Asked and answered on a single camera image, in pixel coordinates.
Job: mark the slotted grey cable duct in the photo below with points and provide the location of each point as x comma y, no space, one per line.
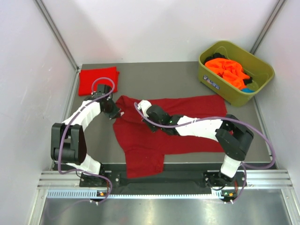
97,194

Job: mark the right aluminium frame post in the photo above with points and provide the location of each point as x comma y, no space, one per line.
267,25

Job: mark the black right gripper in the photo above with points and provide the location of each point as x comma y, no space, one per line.
153,130

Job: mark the folded bright red t-shirt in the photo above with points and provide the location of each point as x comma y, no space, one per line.
88,76

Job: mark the black garment in bin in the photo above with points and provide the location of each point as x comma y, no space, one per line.
215,56

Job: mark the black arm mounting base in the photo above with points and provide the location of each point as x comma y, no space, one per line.
175,179

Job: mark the orange t-shirt in bin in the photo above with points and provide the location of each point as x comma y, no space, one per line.
231,71

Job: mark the dark red t-shirt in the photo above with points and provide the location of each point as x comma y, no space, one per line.
144,150

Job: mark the aluminium frame post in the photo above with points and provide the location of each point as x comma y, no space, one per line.
267,25
55,31

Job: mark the blue garment in bin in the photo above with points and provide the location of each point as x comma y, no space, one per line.
247,90

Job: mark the left aluminium frame post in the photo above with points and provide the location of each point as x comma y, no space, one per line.
55,31

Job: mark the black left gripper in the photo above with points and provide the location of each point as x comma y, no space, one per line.
115,114

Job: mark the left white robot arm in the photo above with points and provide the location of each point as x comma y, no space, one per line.
68,144

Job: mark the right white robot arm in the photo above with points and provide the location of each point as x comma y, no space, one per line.
233,138

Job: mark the olive green plastic bin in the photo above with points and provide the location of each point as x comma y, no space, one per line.
261,72

